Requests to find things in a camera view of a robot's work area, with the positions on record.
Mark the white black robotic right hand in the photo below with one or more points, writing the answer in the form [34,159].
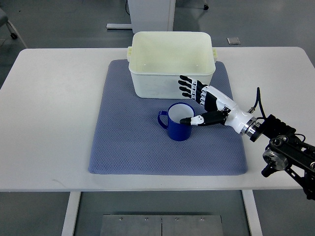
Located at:
[220,109]

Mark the blue mug white inside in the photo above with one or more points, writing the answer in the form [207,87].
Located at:
[170,121]

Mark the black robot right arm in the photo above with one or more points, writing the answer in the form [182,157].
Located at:
[287,151]

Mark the cream plastic storage box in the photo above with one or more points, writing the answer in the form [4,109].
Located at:
[157,59]

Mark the grey floor outlet plate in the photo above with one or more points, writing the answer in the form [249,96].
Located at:
[233,41]

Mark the blue-grey textured mat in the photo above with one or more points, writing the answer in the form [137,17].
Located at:
[128,139]

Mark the white table right leg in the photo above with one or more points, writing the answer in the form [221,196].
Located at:
[251,212]

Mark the white table leg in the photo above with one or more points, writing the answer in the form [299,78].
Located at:
[251,212]
[71,214]

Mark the white table left leg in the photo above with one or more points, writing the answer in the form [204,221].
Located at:
[71,214]

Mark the grey office chair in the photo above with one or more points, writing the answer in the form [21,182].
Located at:
[4,21]

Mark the white cabinet pedestal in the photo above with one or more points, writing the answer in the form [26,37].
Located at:
[148,15]

